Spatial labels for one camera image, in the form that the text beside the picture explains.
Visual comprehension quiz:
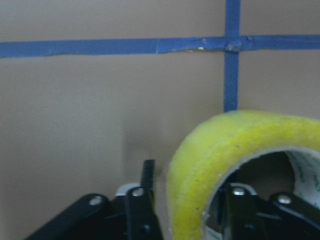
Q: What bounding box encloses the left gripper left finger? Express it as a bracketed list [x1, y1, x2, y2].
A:
[27, 159, 164, 240]

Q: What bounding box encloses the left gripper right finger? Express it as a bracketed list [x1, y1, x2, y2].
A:
[217, 173, 320, 240]

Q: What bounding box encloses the yellow tape roll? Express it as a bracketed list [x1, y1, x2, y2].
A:
[166, 110, 320, 240]

